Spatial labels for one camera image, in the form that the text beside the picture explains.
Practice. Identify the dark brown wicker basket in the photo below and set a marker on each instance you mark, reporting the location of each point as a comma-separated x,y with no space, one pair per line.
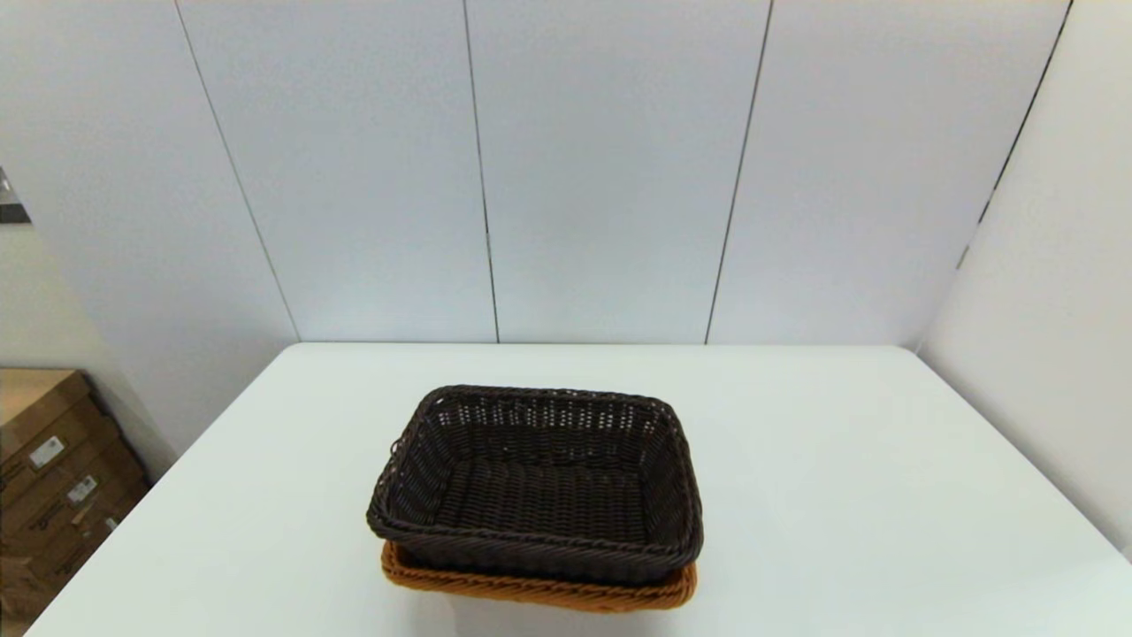
539,495

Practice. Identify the orange wicker basket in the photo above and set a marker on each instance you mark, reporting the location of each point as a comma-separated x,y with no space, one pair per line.
531,591

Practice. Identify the cardboard box with white label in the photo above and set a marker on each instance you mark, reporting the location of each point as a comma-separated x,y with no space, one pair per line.
106,469
35,411

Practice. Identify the cardboard box with printed logo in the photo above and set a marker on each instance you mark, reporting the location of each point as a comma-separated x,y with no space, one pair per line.
53,540

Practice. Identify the plain cardboard box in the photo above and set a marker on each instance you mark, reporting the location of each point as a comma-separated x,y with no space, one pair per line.
22,593

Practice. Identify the grey wall fixture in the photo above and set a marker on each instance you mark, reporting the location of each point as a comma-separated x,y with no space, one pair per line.
11,212

